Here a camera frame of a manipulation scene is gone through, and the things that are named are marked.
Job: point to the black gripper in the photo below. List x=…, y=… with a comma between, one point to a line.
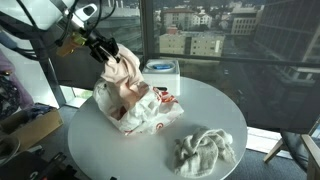
x=100, y=45

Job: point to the pale pink cloth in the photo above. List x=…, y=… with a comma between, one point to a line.
x=123, y=76

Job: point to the white plastic bag red print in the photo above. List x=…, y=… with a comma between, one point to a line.
x=146, y=113

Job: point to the white terry towel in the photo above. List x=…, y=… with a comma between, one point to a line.
x=200, y=153

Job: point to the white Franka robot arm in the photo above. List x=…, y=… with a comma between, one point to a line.
x=36, y=13

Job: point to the dark window mullion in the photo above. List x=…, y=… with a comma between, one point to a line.
x=147, y=30

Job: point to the blue tape roll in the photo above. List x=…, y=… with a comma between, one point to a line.
x=160, y=63

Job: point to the blue object in bowl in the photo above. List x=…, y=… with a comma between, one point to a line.
x=162, y=67

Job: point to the white square box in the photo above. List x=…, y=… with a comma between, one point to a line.
x=163, y=81

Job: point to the blue cloth in cardboard box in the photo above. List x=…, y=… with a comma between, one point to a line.
x=38, y=110

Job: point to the brown cardboard box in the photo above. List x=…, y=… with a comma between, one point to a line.
x=36, y=128

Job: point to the purple patterned clothes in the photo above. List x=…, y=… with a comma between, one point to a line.
x=11, y=93

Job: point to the black equipment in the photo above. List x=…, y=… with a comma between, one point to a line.
x=36, y=168

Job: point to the grey round bowl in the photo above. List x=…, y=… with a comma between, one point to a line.
x=7, y=148

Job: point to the wooden chair grey cushion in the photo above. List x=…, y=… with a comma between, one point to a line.
x=300, y=146

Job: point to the yellow-green wrist camera mount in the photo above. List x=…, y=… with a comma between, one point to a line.
x=68, y=45

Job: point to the grey window frame post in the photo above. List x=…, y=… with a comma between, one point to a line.
x=50, y=80

